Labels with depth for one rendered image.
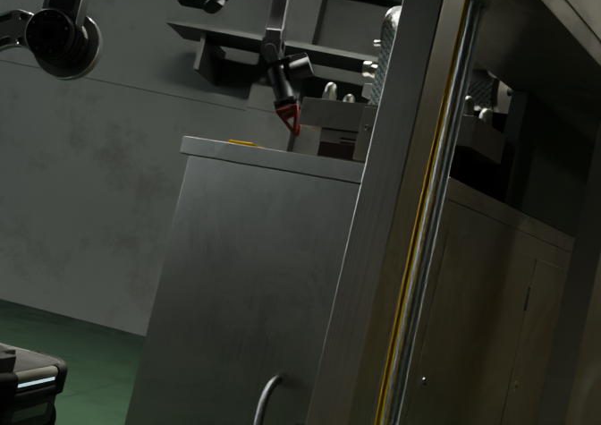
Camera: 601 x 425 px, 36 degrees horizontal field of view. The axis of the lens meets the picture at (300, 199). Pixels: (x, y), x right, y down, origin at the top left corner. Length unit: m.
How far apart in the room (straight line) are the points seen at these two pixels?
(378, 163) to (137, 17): 4.95
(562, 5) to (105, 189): 4.66
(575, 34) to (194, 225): 0.90
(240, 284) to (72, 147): 4.19
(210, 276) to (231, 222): 0.12
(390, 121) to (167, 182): 4.63
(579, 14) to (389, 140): 0.51
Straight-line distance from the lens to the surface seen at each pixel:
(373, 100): 2.10
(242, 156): 1.94
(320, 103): 1.93
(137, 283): 5.77
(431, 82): 1.18
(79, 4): 2.64
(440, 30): 1.19
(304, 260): 1.80
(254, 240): 1.88
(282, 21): 2.71
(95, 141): 5.95
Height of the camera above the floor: 0.70
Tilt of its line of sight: 3 degrees up
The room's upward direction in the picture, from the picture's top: 13 degrees clockwise
